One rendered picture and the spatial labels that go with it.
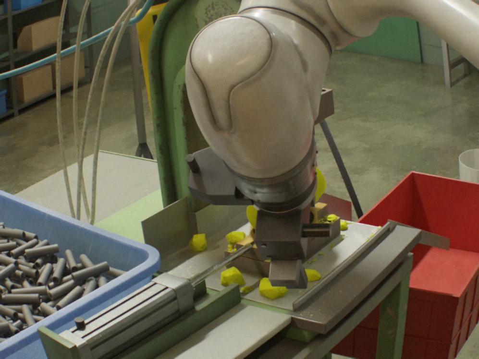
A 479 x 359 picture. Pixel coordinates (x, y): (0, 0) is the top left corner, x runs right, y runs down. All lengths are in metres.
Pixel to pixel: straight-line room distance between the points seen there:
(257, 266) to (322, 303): 0.13
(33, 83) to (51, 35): 0.50
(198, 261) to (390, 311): 0.33
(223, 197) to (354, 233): 0.41
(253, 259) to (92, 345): 0.33
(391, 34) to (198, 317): 6.15
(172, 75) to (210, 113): 0.51
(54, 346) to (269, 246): 0.28
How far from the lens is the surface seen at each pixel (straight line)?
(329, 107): 1.09
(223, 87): 0.61
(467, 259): 2.04
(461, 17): 0.60
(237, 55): 0.61
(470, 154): 3.44
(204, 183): 0.81
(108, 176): 1.66
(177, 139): 1.15
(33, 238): 1.27
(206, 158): 0.82
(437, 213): 2.08
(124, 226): 1.28
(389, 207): 1.95
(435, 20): 0.63
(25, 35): 6.71
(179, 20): 1.11
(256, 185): 0.74
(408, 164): 4.27
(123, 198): 1.52
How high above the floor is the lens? 1.51
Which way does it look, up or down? 21 degrees down
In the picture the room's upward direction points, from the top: 6 degrees counter-clockwise
